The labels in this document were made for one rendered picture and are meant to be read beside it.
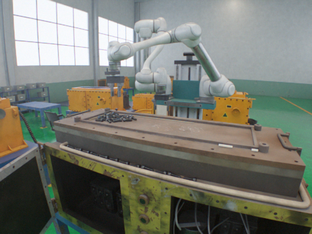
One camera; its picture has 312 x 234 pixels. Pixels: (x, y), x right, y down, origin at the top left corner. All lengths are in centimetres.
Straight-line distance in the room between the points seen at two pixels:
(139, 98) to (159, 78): 583
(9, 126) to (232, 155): 282
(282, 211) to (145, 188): 52
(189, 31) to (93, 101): 354
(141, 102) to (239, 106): 489
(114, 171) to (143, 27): 143
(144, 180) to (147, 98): 663
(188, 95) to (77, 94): 346
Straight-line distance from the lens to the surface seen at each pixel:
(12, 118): 302
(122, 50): 113
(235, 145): 77
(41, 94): 972
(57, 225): 179
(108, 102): 424
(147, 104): 737
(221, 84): 163
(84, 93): 473
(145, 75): 165
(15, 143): 310
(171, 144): 74
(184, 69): 210
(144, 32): 189
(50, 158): 125
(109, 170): 87
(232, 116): 335
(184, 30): 141
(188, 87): 201
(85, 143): 104
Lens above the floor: 165
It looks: 14 degrees down
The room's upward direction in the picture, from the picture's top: straight up
